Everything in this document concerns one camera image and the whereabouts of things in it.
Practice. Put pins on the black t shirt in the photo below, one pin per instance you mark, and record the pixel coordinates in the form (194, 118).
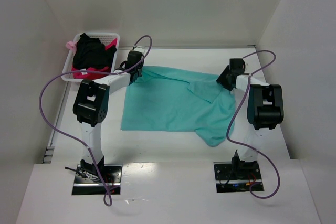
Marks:
(92, 53)

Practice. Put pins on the light pink cloth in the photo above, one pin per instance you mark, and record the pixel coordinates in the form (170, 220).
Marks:
(71, 46)

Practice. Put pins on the red pink t shirt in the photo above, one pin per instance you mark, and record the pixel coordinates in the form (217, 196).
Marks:
(92, 73)

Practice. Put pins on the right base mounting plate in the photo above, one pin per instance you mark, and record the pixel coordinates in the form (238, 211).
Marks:
(238, 180)

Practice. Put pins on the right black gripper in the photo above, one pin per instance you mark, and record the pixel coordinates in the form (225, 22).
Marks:
(223, 79)

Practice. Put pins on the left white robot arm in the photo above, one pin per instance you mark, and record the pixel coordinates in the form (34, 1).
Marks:
(91, 107)

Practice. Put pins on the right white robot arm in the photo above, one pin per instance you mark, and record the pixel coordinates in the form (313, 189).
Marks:
(264, 113)

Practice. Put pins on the base mounting plate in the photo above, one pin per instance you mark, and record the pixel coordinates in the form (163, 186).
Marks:
(238, 180)
(85, 184)

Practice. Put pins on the teal t shirt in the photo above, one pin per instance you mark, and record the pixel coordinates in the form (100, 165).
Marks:
(176, 100)

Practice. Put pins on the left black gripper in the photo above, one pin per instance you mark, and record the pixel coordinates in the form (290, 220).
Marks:
(137, 72)

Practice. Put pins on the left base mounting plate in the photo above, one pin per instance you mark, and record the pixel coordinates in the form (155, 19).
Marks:
(85, 184)

